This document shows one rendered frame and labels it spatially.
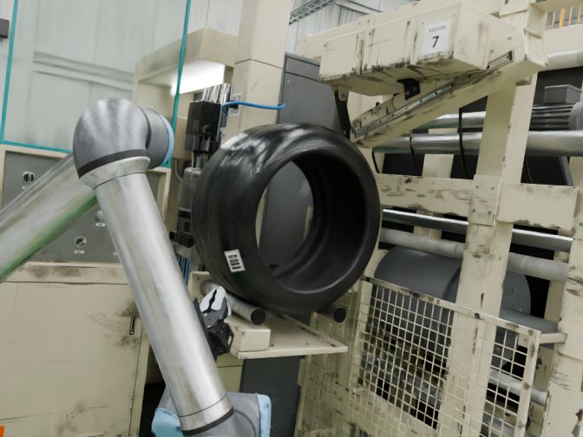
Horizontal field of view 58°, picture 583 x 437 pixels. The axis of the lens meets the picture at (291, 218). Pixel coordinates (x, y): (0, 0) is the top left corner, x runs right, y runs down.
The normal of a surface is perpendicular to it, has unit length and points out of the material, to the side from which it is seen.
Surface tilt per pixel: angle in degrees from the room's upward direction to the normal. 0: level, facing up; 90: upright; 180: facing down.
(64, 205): 113
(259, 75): 90
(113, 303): 90
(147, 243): 74
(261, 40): 90
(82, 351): 90
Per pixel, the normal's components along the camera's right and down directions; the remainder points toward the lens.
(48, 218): 0.18, 0.47
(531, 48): 0.55, -0.19
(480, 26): 0.53, 0.11
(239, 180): -0.19, -0.22
